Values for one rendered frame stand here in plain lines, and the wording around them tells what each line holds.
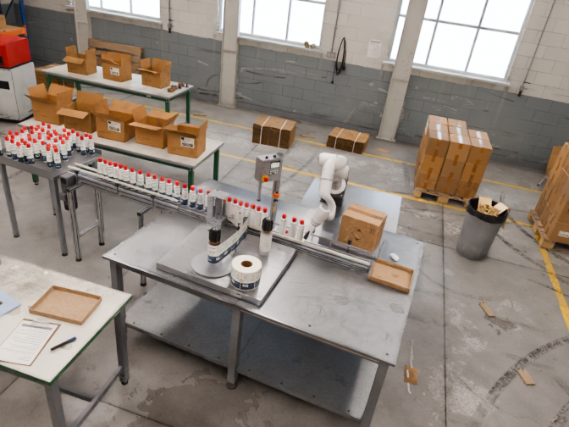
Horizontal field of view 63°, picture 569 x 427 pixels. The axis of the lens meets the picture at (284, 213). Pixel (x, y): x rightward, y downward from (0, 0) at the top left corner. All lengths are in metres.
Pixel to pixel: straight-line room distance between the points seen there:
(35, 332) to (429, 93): 7.29
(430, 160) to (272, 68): 3.82
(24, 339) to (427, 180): 5.31
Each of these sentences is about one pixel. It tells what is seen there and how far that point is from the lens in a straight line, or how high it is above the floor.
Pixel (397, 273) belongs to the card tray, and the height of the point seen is 0.83.
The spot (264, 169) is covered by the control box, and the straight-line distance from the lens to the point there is 3.47.
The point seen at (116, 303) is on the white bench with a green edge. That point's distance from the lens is 3.14.
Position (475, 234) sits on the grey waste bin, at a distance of 5.60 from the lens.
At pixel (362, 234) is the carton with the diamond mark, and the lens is 3.63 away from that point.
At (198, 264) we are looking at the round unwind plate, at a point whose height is 0.89.
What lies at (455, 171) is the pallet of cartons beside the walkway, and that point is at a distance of 6.73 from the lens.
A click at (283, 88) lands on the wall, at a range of 9.10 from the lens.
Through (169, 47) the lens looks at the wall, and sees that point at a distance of 9.89.
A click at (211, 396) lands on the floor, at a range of 3.62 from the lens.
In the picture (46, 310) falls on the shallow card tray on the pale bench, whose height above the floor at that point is 0.80.
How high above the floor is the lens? 2.85
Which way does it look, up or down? 30 degrees down
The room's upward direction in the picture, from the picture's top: 8 degrees clockwise
